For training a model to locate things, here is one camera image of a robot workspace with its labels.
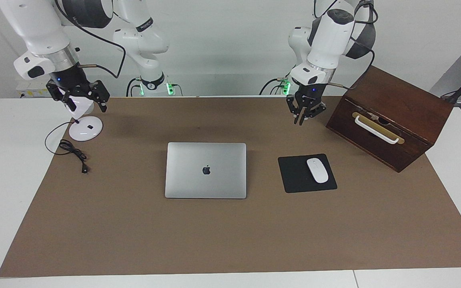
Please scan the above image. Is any silver grey laptop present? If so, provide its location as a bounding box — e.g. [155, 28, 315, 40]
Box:
[165, 142, 247, 199]

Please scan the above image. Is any white desk lamp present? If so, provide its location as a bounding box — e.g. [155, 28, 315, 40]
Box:
[60, 96, 104, 142]

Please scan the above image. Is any white computer mouse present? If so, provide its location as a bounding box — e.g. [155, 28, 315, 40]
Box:
[307, 158, 329, 184]

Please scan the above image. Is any black mouse pad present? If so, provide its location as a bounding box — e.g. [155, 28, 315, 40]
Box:
[278, 154, 338, 194]

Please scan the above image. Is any dark brown wooden box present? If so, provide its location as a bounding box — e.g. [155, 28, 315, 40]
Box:
[326, 65, 454, 173]

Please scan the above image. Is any brown table mat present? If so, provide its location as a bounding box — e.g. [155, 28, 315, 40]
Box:
[0, 96, 461, 278]

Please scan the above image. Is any black base cable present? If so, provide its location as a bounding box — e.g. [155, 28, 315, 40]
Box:
[126, 77, 141, 97]
[259, 76, 291, 96]

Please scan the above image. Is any white wall socket strip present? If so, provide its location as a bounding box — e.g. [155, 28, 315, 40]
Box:
[16, 82, 51, 98]

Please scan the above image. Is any black lamp power cable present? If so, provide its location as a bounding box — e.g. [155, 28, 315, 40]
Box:
[45, 120, 91, 174]

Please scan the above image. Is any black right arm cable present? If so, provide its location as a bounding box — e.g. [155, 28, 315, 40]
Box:
[54, 0, 127, 78]

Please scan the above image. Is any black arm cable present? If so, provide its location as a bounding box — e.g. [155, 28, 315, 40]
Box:
[315, 0, 379, 90]
[54, 0, 127, 78]

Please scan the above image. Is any white box handle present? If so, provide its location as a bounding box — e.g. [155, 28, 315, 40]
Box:
[354, 115, 400, 144]

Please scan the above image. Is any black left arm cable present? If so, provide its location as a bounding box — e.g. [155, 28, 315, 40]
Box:
[315, 0, 379, 90]

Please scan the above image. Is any brass handle plate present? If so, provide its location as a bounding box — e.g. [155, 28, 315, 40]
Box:
[352, 112, 405, 145]

